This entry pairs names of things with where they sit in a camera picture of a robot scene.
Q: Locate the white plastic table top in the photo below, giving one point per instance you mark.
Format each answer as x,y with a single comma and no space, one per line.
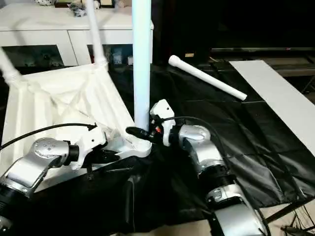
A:
61,103

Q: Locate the white plastic table leg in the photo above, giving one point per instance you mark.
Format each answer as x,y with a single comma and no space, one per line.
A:
141,61
209,78
97,37
8,68

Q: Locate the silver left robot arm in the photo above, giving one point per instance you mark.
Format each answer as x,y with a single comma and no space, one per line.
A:
37,159

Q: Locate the black mat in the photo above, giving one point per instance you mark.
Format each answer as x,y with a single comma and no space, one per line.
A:
221,135

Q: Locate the white side table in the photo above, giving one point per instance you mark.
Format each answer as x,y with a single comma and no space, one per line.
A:
278,93

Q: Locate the beige plush teddy bear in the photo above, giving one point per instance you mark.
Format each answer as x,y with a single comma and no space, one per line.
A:
125,3

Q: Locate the black framed plaque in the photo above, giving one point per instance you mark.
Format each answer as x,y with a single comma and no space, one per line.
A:
62,3
107,3

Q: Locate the white cabinet with glass doors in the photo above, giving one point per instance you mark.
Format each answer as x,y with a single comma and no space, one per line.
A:
49,27

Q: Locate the black tripod leg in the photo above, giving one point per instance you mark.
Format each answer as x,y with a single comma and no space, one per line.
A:
288,211

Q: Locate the white spotted plush toy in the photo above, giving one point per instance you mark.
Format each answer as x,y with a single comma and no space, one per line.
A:
44,2

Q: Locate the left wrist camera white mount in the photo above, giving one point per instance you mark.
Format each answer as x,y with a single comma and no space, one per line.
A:
91,140

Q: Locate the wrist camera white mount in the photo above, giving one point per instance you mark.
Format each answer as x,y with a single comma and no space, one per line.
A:
91,140
163,110

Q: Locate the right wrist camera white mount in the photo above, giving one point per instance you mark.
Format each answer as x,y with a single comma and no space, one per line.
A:
163,110

